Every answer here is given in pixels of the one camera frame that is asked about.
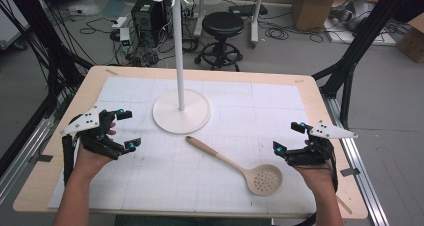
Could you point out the grey bag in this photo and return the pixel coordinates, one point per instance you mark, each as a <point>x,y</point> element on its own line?
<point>355,14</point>

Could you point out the aluminium rail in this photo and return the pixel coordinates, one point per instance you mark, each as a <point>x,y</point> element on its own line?
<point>30,146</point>
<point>360,172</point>

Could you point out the person's left hand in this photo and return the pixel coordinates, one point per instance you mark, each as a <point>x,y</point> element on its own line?
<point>88,164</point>

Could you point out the black tape strip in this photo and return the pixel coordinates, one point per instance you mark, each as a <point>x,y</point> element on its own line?
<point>350,172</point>
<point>45,158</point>

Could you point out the small cardboard box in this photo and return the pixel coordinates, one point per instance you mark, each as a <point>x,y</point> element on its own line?
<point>411,41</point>

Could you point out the white stand leg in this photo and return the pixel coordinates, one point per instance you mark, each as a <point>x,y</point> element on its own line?
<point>256,19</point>
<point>199,19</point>

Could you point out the white box with green display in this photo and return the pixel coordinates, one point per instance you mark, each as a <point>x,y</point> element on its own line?
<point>125,36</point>

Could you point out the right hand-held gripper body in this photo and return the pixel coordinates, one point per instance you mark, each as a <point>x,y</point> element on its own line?
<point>310,154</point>

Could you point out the tall cardboard box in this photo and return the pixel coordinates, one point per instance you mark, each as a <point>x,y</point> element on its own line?
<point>313,9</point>

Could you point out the white power strip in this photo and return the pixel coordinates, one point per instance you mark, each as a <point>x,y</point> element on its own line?
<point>119,22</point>

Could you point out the person's dark clothing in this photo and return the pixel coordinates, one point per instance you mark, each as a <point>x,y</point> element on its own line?
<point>193,221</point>

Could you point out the white grid mat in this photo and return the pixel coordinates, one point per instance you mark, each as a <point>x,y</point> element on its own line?
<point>233,102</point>

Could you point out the flat black device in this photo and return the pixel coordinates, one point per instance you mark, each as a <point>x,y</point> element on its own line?
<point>248,9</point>

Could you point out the black round stool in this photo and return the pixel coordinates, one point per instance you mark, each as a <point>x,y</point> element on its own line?
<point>222,24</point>

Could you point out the white hook rack stand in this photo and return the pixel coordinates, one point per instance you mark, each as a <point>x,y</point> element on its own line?
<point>181,119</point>

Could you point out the beige slotted spoon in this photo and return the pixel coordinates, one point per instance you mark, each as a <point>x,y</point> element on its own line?
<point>213,154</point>

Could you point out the black metal frame stand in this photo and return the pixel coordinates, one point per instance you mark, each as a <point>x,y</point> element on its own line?
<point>53,52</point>
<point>353,52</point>

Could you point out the black computer tower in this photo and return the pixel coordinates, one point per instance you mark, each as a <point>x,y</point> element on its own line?
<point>148,17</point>

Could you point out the white floor board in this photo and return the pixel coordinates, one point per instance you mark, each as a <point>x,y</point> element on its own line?
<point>346,36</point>

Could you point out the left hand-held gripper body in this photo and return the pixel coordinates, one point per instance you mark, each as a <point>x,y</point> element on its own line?
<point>87,121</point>

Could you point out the person's right hand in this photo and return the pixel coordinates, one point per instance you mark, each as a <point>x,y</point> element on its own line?
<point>316,181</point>

